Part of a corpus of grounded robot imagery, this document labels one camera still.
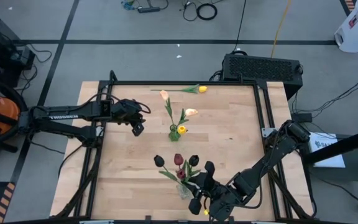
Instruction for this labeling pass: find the black aluminium table frame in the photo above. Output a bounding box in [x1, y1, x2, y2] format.
[53, 70, 318, 224]

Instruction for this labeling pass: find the clear glass vase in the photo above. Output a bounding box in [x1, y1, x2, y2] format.
[175, 182, 194, 200]

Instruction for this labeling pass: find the black perforated computer case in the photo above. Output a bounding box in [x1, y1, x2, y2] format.
[221, 53, 304, 100]

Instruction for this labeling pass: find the peach artificial tulip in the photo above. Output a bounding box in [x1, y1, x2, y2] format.
[176, 108, 199, 128]
[159, 89, 177, 128]

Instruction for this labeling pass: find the black power strip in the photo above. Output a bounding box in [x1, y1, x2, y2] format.
[137, 6, 161, 14]

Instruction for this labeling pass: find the green glass vase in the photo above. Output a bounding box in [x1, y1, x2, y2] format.
[168, 123, 182, 142]

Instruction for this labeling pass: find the yellow cable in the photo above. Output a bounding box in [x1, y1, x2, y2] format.
[270, 0, 293, 58]

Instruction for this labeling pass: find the coiled black cable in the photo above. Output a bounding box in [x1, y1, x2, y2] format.
[196, 2, 219, 21]

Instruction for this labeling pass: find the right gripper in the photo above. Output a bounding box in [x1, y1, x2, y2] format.
[188, 161, 242, 222]

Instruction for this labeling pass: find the black power adapter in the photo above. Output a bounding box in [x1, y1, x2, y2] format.
[292, 112, 313, 123]

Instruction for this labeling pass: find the white printed sheet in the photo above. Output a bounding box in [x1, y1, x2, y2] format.
[308, 132, 346, 169]

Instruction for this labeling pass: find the black artificial tulip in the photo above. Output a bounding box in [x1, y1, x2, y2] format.
[187, 154, 202, 187]
[153, 154, 183, 187]

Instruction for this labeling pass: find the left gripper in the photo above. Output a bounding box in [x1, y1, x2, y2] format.
[112, 98, 145, 137]

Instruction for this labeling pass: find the black metal stand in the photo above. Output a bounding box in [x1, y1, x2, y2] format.
[301, 124, 358, 214]

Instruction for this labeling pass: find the orange black vacuum cleaner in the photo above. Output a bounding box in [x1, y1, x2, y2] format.
[0, 77, 27, 162]

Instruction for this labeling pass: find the long black cable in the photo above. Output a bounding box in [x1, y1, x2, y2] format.
[233, 0, 247, 53]

